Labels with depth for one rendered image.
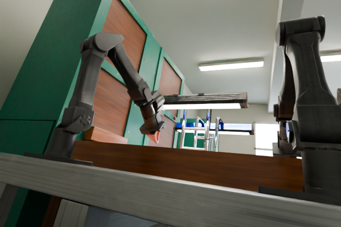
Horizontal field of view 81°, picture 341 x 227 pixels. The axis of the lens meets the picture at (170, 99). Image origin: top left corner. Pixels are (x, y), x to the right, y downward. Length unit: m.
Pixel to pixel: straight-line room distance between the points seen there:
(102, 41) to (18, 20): 1.41
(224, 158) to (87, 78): 0.48
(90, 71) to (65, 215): 0.46
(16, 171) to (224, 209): 0.30
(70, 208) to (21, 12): 1.91
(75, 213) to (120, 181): 0.07
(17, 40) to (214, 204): 1.93
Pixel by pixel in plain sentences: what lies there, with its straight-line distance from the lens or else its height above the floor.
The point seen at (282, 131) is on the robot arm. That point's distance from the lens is 0.76.
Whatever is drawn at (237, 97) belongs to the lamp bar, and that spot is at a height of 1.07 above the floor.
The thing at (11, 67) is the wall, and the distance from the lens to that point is 1.95.
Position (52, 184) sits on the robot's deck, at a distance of 0.32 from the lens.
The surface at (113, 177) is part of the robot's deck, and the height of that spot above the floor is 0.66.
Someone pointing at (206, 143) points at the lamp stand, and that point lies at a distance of 1.16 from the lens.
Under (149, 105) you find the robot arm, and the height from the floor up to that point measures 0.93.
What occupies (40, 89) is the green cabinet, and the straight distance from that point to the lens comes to 1.28.
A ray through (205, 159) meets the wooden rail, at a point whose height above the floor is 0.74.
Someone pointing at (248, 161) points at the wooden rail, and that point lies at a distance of 0.62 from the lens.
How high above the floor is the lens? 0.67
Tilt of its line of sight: 21 degrees up
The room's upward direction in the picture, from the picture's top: 9 degrees clockwise
